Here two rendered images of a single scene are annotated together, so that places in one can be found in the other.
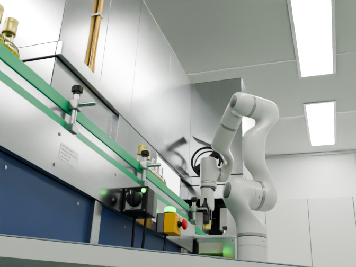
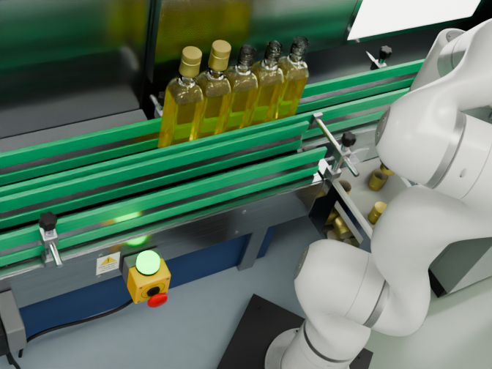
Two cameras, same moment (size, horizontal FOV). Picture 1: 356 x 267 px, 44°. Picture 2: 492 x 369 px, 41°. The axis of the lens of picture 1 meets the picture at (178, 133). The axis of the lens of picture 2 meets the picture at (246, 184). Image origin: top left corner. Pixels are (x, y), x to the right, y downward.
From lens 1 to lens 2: 185 cm
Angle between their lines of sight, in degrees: 78
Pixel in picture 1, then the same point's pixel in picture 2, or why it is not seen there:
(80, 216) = not seen: outside the picture
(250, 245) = (303, 353)
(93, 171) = not seen: outside the picture
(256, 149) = (389, 261)
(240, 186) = (311, 293)
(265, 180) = (394, 304)
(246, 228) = (310, 332)
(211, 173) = not seen: hidden behind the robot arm
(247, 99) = (405, 166)
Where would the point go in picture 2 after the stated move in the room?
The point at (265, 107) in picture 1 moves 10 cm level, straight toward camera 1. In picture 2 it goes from (474, 200) to (416, 232)
